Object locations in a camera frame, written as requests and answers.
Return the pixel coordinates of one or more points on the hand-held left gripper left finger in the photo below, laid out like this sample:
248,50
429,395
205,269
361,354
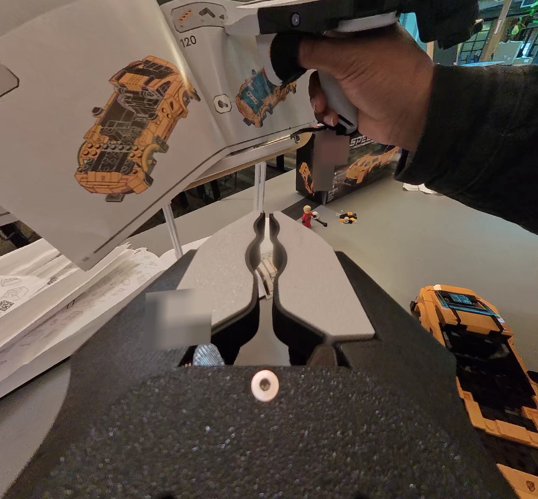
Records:
218,272

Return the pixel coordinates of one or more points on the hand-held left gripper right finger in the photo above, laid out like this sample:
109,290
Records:
319,289

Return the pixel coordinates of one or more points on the orange lego car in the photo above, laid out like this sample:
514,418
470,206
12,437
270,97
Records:
470,339

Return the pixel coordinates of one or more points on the lego instruction booklet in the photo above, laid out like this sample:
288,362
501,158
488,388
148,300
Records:
63,87

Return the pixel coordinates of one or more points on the person's right forearm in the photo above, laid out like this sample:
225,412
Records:
483,137

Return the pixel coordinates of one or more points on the red lego minifigure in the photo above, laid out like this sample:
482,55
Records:
308,217

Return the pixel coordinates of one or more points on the cluster of round lego pieces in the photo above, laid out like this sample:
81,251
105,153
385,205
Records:
348,218

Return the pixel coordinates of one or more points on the black lego box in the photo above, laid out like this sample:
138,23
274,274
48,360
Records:
374,171

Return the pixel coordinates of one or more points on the person's right hand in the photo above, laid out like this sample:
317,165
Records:
378,87

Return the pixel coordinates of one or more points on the white wooden book stand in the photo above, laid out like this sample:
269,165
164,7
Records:
260,184

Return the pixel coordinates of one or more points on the white paper sheet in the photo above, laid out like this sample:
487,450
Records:
416,189

